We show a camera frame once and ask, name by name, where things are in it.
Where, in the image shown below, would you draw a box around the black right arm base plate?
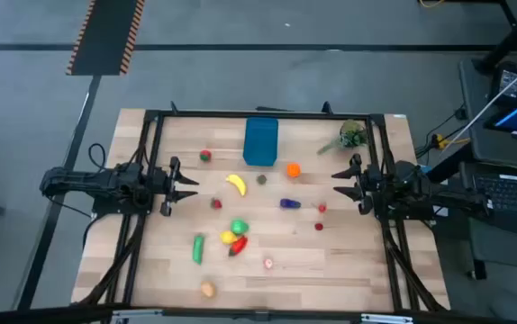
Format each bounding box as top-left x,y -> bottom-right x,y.
374,202 -> 436,222

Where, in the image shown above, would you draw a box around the black laptop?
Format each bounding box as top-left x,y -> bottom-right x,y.
459,160 -> 517,238

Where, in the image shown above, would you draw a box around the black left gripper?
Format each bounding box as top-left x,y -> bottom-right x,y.
150,156 -> 200,217

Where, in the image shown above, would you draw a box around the black front rail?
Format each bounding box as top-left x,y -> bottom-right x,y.
0,304 -> 517,324

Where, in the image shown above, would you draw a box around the red toy chili pepper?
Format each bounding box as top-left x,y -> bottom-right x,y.
228,236 -> 249,258

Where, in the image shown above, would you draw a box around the yellow floor cable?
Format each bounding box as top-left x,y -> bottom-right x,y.
429,133 -> 472,152

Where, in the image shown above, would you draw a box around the black diagonal stand beam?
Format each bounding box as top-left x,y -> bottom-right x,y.
472,0 -> 517,76

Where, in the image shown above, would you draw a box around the green potted artificial plant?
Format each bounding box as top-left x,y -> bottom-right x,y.
316,119 -> 370,157

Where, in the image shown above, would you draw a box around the green toy cucumber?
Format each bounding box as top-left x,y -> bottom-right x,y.
192,233 -> 205,266

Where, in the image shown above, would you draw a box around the black power adapter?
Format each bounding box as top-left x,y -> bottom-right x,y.
487,62 -> 517,107

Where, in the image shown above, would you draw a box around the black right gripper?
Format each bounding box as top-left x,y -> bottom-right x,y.
331,153 -> 379,216

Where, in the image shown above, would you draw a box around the black power cable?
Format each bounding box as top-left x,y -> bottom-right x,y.
413,103 -> 467,158

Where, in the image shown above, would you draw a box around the dark grey equipment cart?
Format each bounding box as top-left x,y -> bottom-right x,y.
458,58 -> 517,280

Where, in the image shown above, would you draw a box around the yellow toy lemon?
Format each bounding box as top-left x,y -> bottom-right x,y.
219,229 -> 239,246

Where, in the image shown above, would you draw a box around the blue plastic tupperware container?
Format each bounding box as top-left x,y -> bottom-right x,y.
242,116 -> 280,167

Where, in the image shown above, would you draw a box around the silver metal bracket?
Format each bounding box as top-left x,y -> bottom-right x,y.
110,309 -> 165,324
359,313 -> 415,324

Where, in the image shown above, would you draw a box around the black aluminium table frame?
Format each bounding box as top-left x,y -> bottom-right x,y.
77,101 -> 451,314

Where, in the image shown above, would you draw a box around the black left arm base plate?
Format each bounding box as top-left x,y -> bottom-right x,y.
90,197 -> 154,216

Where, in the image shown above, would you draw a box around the yellow toy banana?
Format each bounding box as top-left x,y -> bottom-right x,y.
225,174 -> 248,198

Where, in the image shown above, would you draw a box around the thin white rod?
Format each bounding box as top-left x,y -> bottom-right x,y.
438,53 -> 517,157

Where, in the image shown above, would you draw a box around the black mat orange striped edges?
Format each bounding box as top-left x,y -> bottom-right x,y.
65,0 -> 146,77

